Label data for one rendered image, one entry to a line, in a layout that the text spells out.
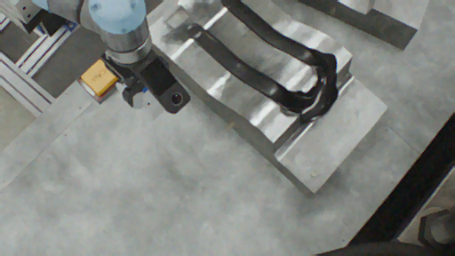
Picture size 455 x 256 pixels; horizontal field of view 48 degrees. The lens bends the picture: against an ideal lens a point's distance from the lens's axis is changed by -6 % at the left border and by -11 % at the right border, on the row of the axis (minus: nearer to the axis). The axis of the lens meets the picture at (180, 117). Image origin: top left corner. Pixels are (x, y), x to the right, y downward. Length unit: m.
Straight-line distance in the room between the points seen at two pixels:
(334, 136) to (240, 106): 0.22
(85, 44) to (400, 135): 1.19
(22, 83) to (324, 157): 1.20
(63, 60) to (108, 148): 0.83
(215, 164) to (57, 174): 0.35
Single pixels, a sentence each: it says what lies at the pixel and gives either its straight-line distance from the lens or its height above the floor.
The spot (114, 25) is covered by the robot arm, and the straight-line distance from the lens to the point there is 0.75.
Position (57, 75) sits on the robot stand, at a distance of 1.96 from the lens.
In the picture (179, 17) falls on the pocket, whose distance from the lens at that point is 1.23.
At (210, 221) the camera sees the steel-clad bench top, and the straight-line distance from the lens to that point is 1.14.
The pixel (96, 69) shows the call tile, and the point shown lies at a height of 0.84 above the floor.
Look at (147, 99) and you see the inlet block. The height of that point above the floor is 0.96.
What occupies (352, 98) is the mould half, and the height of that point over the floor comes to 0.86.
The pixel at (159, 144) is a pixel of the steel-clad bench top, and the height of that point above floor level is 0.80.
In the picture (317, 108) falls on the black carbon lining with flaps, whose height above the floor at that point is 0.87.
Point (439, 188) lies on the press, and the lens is 1.28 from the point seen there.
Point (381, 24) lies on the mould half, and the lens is 1.28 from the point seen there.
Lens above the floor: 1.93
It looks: 71 degrees down
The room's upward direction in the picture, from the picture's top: 11 degrees counter-clockwise
